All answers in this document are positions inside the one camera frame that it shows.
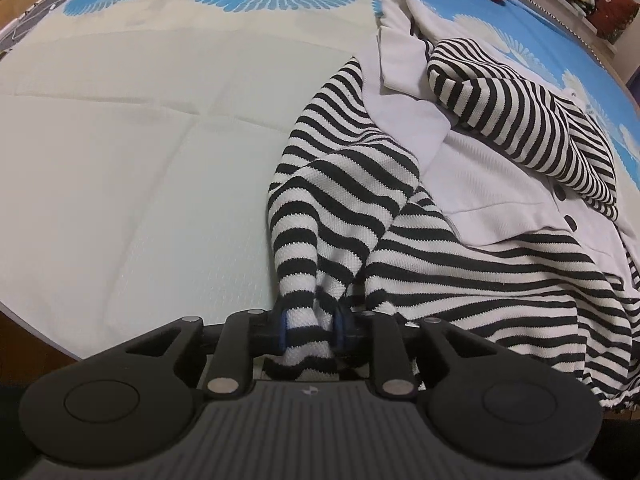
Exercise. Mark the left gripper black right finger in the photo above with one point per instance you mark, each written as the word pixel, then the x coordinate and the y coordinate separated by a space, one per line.
pixel 375 339

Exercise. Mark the blue white patterned bedspread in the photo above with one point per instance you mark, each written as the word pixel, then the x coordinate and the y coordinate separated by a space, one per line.
pixel 138 139

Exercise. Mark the dark red cushion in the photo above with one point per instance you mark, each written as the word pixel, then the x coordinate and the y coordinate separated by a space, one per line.
pixel 611 18

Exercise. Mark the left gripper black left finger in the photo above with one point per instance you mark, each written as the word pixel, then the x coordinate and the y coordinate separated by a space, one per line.
pixel 245 336

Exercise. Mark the black white striped sweater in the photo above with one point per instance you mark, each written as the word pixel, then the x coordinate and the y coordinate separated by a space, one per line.
pixel 432 177

